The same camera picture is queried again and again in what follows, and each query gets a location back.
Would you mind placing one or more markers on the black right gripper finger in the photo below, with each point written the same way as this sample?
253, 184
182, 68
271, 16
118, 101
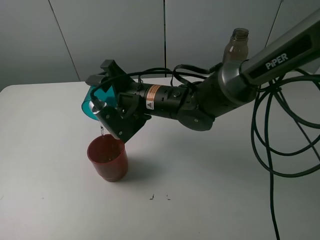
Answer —
96, 79

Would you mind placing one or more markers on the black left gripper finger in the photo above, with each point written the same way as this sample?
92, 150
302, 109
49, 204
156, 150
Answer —
121, 82

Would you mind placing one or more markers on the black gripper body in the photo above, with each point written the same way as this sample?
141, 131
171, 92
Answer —
158, 100

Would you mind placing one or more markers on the teal translucent plastic cup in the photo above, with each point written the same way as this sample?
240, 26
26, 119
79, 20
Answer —
107, 97

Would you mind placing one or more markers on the smoky translucent plastic bottle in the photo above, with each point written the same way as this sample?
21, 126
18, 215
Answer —
237, 48

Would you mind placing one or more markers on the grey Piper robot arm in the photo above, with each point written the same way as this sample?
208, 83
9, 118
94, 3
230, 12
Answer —
228, 86

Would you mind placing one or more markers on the red plastic cup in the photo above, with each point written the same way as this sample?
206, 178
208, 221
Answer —
109, 157

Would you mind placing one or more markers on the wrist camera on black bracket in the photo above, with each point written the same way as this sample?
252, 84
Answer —
120, 127

